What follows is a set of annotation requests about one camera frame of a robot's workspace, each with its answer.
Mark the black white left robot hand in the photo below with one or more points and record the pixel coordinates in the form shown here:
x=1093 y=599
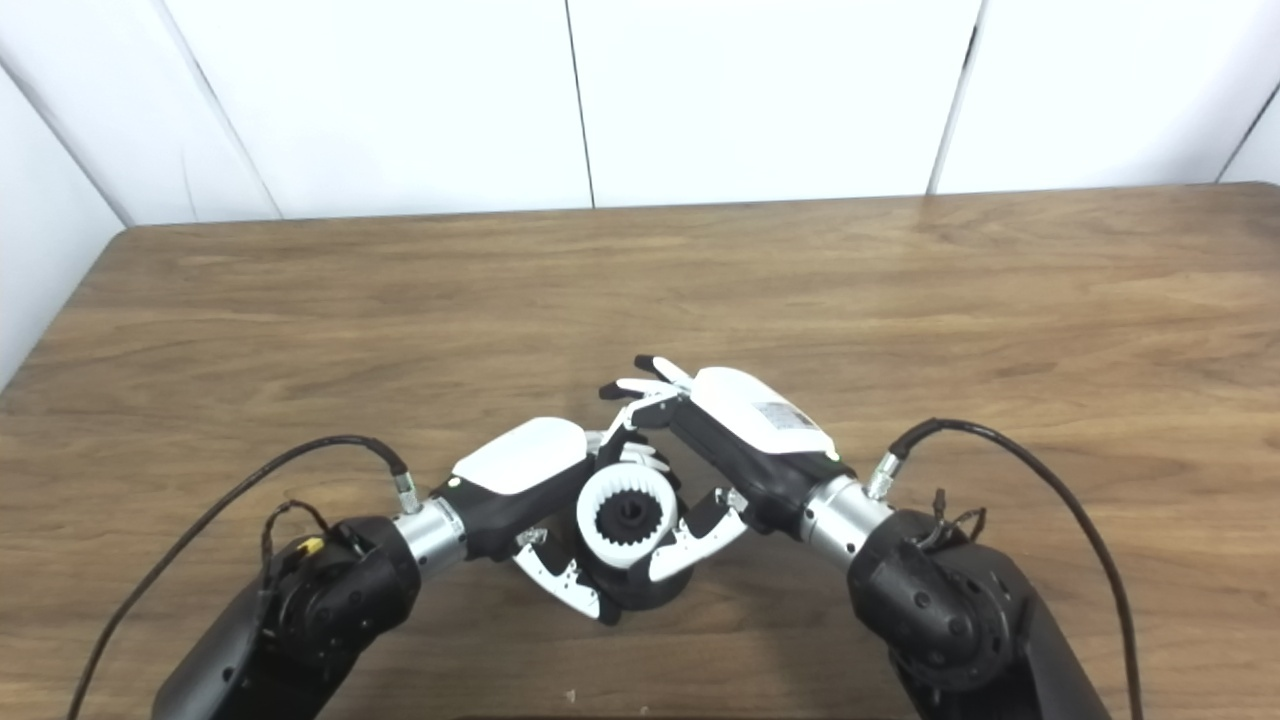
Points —
x=520 y=465

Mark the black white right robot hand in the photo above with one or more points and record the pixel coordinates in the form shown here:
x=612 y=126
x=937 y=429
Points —
x=760 y=430

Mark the round black part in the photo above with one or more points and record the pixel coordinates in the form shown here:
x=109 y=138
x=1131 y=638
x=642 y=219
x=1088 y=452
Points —
x=650 y=596

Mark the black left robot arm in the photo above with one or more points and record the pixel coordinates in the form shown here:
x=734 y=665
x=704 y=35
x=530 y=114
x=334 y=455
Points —
x=330 y=600

